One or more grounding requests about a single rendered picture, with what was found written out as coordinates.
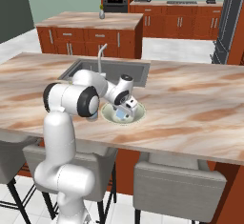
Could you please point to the grey kitchen sink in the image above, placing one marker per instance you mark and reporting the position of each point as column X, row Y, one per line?
column 133, row 72

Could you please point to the small vase with plant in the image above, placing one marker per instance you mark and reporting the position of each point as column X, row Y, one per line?
column 101, row 13

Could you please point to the red-brown base cupboard run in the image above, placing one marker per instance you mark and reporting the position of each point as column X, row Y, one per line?
column 178, row 21

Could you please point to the pale green ice bowl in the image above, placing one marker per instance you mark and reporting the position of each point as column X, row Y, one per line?
column 139, row 112

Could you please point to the dark grey fridge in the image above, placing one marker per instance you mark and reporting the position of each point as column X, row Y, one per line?
column 227, row 21

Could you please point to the silver sink tap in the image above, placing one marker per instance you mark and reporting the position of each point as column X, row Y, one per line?
column 99, row 59

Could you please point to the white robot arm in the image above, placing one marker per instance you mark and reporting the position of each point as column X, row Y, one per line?
column 58, row 138

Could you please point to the black hob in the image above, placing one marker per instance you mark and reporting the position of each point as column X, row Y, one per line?
column 181, row 2

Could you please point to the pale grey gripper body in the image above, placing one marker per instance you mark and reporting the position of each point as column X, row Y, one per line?
column 121, row 113

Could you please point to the red-brown kitchen island cabinets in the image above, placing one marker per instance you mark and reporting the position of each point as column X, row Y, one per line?
column 95, row 38

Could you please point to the grey upholstered stool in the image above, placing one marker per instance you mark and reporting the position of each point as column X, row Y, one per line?
column 9, row 158
column 98, row 170
column 178, row 189

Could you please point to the red-brown counter base cabinet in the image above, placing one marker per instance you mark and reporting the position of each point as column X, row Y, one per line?
column 125, row 173

